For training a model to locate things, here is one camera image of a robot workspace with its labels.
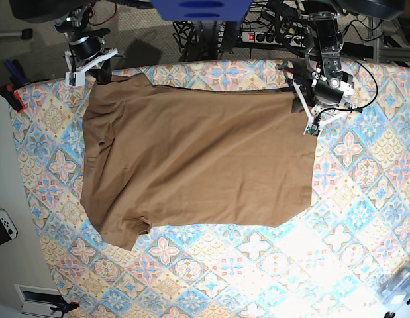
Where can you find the game console with white controller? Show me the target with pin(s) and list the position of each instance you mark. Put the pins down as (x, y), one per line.
(8, 230)

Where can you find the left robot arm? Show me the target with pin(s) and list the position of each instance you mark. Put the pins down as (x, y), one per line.
(323, 44)

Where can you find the white power strip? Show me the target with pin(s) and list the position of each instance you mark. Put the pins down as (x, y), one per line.
(270, 38)

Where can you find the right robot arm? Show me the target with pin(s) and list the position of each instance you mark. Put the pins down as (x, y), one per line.
(80, 22)

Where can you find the patterned tablecloth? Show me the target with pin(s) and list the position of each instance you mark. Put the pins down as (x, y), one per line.
(328, 261)

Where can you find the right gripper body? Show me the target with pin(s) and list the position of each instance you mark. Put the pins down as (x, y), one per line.
(84, 54)

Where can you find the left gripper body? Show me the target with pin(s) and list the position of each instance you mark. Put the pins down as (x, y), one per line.
(323, 99)

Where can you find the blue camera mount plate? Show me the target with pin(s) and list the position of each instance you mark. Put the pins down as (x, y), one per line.
(201, 10)

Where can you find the brown t-shirt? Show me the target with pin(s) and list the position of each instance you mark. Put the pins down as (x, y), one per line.
(157, 155)

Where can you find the white floor vent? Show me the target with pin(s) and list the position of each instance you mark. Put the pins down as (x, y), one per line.
(37, 302)

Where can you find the red and black clamp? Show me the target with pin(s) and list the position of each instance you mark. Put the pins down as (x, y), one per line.
(12, 97)

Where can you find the black clamp at bottom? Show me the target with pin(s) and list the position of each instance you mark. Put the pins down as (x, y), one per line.
(64, 307)

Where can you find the clear plastic box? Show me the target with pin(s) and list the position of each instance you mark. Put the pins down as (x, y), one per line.
(395, 292)

